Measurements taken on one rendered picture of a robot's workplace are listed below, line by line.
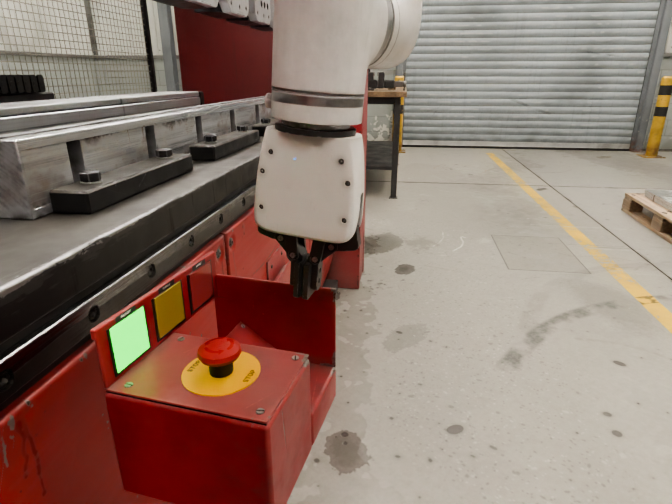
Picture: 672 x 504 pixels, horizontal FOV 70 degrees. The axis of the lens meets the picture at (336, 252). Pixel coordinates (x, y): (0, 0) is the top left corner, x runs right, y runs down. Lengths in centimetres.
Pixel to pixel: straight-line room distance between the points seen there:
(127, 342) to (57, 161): 31
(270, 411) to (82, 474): 27
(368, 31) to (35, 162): 44
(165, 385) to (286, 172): 22
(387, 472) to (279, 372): 103
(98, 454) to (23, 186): 32
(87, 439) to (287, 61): 44
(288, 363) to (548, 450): 126
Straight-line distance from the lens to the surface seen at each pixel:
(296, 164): 44
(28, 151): 68
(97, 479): 65
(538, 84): 762
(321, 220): 44
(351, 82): 42
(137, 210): 67
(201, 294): 58
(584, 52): 777
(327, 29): 41
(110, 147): 82
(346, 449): 152
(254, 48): 233
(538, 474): 156
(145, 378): 48
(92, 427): 62
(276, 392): 44
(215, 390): 45
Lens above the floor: 104
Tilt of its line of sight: 21 degrees down
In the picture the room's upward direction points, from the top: straight up
